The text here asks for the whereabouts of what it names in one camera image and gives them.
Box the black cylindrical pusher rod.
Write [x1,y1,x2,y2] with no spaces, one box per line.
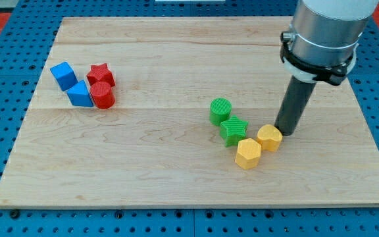
[274,76,316,136]

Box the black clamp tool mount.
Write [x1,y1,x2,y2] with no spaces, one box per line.
[280,31,357,86]

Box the yellow heart block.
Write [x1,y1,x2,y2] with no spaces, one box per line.
[256,124,283,152]

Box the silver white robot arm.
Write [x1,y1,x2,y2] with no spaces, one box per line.
[274,0,379,136]

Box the green star block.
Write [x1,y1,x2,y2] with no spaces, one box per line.
[220,115,249,147]

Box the yellow hexagon block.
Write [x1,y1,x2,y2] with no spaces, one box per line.
[234,138,261,170]

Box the green cylinder block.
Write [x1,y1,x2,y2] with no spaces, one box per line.
[209,97,232,126]

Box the light wooden board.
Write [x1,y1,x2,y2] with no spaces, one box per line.
[0,16,379,209]

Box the red cylinder block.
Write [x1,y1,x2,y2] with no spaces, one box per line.
[90,82,115,109]

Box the red star block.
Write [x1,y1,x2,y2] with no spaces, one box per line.
[86,63,116,87]

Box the blue triangular block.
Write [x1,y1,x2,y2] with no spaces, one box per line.
[66,80,93,107]

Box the blue cube block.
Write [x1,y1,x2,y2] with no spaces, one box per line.
[50,62,78,91]

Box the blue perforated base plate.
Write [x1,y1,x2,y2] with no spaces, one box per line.
[0,0,379,236]

